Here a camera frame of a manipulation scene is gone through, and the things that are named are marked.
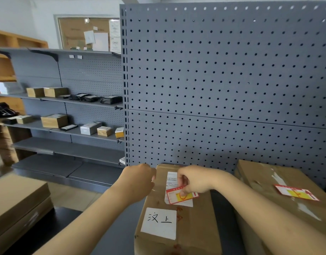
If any cardboard box handwritten white sticker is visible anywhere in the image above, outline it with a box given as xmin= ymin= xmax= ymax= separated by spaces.
xmin=134 ymin=164 xmax=223 ymax=255

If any cork notice board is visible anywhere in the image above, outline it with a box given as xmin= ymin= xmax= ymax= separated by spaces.
xmin=54 ymin=15 xmax=122 ymax=53

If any white gray box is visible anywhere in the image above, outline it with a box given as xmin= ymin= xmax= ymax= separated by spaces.
xmin=80 ymin=121 xmax=103 ymax=136

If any wide tan box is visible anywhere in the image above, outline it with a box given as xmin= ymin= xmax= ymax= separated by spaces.
xmin=40 ymin=114 xmax=69 ymax=129

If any person's left hand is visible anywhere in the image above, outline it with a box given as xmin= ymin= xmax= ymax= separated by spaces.
xmin=116 ymin=164 xmax=157 ymax=206

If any black table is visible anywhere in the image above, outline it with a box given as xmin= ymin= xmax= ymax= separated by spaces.
xmin=2 ymin=205 xmax=144 ymax=255

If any flat brown cardboard box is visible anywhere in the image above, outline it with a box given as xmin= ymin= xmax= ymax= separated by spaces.
xmin=0 ymin=173 xmax=52 ymax=241
xmin=0 ymin=196 xmax=55 ymax=255

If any low tan box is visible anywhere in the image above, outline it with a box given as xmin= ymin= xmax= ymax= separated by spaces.
xmin=15 ymin=115 xmax=35 ymax=125

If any black bag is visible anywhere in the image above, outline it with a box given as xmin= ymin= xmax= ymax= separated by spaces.
xmin=0 ymin=102 xmax=21 ymax=119

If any person's right forearm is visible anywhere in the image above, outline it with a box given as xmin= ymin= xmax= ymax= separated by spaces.
xmin=212 ymin=171 xmax=326 ymax=255

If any large cardboard box blue print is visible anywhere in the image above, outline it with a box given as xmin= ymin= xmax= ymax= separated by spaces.
xmin=234 ymin=159 xmax=326 ymax=255

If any person's left forearm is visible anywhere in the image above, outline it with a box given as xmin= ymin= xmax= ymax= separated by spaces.
xmin=33 ymin=187 xmax=137 ymax=255

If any white paper sheet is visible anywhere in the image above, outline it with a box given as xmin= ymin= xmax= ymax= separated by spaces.
xmin=109 ymin=19 xmax=121 ymax=38
xmin=93 ymin=32 xmax=109 ymax=52
xmin=109 ymin=37 xmax=122 ymax=52
xmin=84 ymin=30 xmax=96 ymax=45

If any tan box white top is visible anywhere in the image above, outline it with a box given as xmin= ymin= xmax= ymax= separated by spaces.
xmin=97 ymin=126 xmax=113 ymax=138

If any person's right hand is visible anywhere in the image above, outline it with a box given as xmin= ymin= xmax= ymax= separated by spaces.
xmin=176 ymin=165 xmax=234 ymax=196

